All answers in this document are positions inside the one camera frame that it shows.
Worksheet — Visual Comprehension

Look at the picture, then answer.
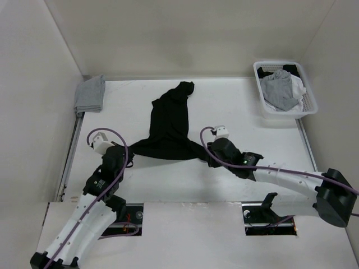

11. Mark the black tank top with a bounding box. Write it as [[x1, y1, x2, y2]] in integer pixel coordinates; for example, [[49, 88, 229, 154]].
[[131, 81, 208, 161]]

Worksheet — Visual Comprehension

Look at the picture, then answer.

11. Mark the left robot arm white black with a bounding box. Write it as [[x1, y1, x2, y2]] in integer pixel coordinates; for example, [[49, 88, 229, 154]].
[[30, 145, 130, 268]]

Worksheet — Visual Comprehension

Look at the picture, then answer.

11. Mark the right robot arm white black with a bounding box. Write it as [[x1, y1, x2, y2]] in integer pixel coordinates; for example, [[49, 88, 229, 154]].
[[206, 137, 357, 228]]

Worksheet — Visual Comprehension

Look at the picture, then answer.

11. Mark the folded grey tank top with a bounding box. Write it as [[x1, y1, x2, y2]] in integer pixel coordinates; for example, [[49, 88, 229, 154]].
[[74, 75, 105, 117]]

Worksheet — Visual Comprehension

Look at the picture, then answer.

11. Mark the grey tank top in basket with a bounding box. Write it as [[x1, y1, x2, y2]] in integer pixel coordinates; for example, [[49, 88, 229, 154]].
[[260, 69, 299, 112]]

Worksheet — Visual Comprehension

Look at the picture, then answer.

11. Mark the white tank top in basket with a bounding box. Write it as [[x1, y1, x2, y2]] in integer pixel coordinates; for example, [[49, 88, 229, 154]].
[[265, 75, 307, 112]]

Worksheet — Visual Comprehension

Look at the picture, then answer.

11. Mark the white plastic basket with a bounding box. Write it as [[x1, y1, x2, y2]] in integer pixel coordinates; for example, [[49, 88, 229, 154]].
[[253, 61, 318, 119]]

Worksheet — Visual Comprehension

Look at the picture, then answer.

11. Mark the black garment in basket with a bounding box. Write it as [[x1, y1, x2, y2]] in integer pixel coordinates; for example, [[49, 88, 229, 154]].
[[257, 64, 301, 78]]

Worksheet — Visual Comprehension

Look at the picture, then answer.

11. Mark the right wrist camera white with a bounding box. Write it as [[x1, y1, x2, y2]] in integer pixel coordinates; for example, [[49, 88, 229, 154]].
[[211, 125, 229, 140]]

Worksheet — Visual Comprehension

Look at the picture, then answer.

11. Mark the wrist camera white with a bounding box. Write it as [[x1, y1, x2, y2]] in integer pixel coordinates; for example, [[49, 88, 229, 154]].
[[90, 132, 114, 156], [211, 125, 229, 140]]

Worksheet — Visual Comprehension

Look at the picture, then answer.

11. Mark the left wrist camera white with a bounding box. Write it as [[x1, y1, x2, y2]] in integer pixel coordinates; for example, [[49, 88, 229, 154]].
[[90, 132, 114, 156]]

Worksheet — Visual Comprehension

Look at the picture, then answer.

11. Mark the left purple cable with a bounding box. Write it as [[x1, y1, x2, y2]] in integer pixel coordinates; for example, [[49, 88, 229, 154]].
[[42, 128, 140, 269]]

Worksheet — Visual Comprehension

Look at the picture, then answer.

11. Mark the left metal table rail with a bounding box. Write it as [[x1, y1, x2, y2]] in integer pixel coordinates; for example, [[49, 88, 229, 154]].
[[54, 113, 84, 202]]

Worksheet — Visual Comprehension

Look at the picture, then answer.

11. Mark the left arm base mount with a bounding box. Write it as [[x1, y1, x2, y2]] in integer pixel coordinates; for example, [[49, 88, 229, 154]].
[[102, 204, 144, 237]]

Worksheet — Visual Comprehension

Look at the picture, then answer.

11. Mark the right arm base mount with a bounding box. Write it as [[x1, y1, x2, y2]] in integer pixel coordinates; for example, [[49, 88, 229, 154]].
[[242, 203, 297, 236]]

